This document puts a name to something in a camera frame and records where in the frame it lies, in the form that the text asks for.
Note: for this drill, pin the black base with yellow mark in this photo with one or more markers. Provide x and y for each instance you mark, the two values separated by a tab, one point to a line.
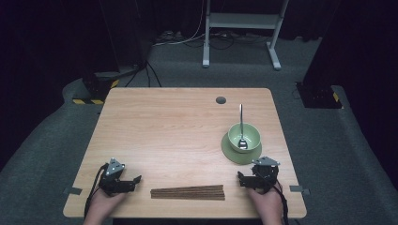
319	95

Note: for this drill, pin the metal spoon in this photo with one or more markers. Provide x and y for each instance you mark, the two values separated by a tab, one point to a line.
241	118

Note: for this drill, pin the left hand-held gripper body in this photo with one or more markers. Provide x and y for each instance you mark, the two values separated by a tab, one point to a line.
113	184

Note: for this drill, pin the black base with yellow stripes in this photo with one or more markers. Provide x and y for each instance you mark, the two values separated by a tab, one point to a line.
97	87

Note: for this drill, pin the round dark table grommet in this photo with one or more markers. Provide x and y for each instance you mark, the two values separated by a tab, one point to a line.
221	100

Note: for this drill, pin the brown wooden chopstick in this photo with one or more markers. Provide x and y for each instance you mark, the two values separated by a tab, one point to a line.
187	188
187	194
187	191
187	197

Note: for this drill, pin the green ceramic bowl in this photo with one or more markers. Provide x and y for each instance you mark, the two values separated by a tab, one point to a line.
250	142

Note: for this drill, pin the green ceramic saucer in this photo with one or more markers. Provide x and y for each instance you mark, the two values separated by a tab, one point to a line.
230	154

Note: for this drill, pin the grey tape piece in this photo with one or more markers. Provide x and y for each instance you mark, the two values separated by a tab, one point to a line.
298	188
72	190

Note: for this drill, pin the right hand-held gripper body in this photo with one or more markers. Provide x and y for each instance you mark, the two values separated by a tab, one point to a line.
264	175

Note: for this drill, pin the white metal stand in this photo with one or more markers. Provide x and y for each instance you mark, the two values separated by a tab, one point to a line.
242	20

